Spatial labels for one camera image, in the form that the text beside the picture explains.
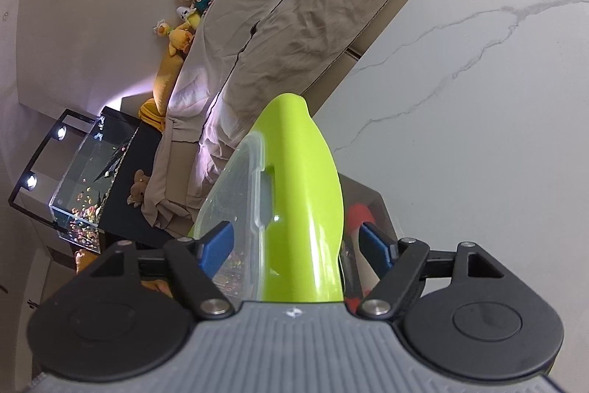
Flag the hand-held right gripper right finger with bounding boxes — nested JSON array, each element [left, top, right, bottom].
[[356, 222, 505, 320]]

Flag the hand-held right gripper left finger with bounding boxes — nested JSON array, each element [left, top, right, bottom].
[[94, 222, 236, 320]]

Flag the clear acrylic box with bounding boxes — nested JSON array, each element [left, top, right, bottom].
[[337, 173, 402, 313]]

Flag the lime green clear-lid container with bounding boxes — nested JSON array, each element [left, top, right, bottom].
[[188, 92, 345, 302]]

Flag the white marble desktop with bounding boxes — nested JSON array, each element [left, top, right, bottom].
[[313, 0, 589, 380]]

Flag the red white plush toy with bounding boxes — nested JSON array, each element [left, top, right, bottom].
[[343, 202, 382, 313]]

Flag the black cabinet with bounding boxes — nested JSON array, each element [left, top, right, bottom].
[[98, 106, 178, 252]]

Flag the brown bear plush toy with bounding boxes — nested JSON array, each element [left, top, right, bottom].
[[126, 169, 154, 210]]

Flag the glass fish tank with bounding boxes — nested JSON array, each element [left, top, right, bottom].
[[48, 116, 142, 256]]

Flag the long yellow plush pillow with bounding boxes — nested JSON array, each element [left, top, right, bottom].
[[152, 50, 186, 114]]

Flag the orange yellow plush toy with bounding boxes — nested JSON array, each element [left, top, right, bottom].
[[166, 28, 196, 57]]

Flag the yellow duck plush toy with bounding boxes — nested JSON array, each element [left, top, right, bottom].
[[153, 19, 178, 38]]

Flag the small white yellow plush toy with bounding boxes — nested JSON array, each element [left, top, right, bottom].
[[176, 5, 201, 28]]

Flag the beige covered sofa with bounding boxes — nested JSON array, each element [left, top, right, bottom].
[[142, 0, 484, 243]]

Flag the black lamp frame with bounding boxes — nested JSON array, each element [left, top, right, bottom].
[[7, 108, 103, 234]]

